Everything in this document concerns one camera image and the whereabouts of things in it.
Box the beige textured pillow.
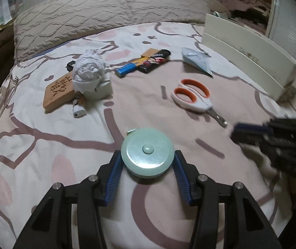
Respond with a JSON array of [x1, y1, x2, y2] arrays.
[[13, 0, 128, 63], [117, 0, 213, 26]]

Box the white orange pet nail scissors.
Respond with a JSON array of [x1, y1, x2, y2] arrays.
[[171, 78, 228, 128]]

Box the small plain wooden block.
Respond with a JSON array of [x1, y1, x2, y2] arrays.
[[141, 48, 164, 60]]

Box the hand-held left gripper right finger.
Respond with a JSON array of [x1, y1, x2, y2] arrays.
[[174, 150, 283, 249]]

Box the white wardrobe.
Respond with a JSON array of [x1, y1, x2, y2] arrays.
[[213, 0, 296, 65]]

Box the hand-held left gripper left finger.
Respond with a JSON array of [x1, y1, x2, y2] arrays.
[[13, 150, 124, 249]]

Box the green round tape measure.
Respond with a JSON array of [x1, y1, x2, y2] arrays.
[[121, 128, 175, 179]]

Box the clear plastic bag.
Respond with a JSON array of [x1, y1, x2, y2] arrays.
[[6, 0, 25, 22]]

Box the black printed lighter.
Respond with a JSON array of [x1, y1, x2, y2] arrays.
[[138, 50, 171, 73]]

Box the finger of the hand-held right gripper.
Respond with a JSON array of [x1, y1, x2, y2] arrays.
[[232, 118, 296, 137], [230, 132, 280, 151]]

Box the white cardboard box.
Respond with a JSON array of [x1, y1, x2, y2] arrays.
[[202, 13, 296, 99]]

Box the blue lighter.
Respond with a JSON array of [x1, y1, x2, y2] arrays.
[[115, 57, 148, 79]]

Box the pile of clothes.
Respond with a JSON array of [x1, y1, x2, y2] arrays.
[[215, 0, 271, 35]]

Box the white lace ribbon ball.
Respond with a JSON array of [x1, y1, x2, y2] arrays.
[[71, 49, 108, 94]]

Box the clear printed lighter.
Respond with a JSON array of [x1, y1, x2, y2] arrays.
[[71, 96, 86, 118]]

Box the silver blue foil packet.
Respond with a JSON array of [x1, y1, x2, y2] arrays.
[[181, 47, 214, 78]]

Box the carved wooden block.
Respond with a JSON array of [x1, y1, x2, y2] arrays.
[[43, 73, 77, 113]]

